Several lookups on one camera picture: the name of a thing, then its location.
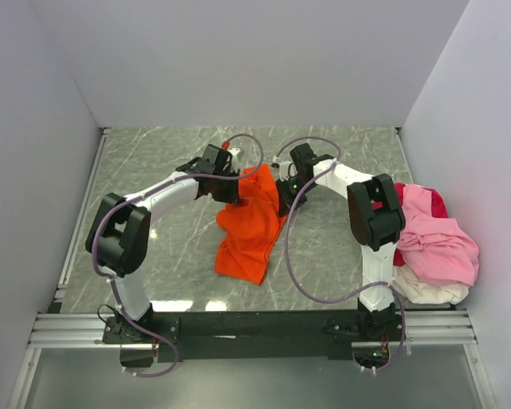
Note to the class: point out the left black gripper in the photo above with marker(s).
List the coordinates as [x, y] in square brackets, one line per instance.
[232, 196]

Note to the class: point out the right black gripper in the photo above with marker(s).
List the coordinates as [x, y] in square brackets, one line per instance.
[284, 199]

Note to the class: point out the orange t shirt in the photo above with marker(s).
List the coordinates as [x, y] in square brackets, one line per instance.
[251, 229]

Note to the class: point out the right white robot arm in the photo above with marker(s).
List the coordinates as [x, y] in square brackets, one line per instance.
[376, 220]

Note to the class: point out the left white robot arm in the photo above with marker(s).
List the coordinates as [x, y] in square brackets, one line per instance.
[119, 235]

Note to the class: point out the magenta t shirt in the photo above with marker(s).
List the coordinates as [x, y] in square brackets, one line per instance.
[437, 207]

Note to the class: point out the pink t shirt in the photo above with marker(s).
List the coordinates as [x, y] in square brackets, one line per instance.
[437, 250]

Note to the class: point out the white t shirt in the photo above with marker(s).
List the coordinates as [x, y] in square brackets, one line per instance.
[418, 292]

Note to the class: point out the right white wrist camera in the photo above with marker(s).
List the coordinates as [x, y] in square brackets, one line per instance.
[286, 168]

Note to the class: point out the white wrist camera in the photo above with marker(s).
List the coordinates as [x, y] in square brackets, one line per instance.
[286, 168]
[235, 155]

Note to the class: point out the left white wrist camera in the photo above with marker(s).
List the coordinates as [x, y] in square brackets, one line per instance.
[235, 155]

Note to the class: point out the black base frame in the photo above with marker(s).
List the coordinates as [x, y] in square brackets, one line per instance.
[241, 335]

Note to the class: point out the aluminium rail frame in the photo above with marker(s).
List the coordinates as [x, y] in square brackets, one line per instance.
[71, 367]

